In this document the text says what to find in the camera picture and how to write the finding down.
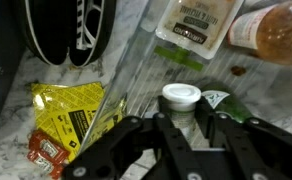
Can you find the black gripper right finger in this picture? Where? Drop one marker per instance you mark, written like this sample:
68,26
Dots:
257,149

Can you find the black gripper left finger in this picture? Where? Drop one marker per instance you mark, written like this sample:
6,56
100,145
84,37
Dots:
116,151

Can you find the small white container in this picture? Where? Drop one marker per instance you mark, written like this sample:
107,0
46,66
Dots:
181,100

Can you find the clear storage container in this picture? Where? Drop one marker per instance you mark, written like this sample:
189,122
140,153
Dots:
257,87

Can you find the green glass bottle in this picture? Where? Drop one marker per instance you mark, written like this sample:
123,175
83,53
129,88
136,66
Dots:
222,99

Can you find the yellow printed packet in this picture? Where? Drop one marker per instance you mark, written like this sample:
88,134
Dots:
65,113

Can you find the ketchup sachet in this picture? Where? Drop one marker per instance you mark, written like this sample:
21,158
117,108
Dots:
39,140
46,163

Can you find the brown sauce bottle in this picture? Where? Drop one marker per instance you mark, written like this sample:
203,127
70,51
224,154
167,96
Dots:
266,31

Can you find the black round speaker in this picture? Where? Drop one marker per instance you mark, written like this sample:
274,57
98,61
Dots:
56,29

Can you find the food pouch green spout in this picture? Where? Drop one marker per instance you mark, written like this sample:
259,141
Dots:
195,26

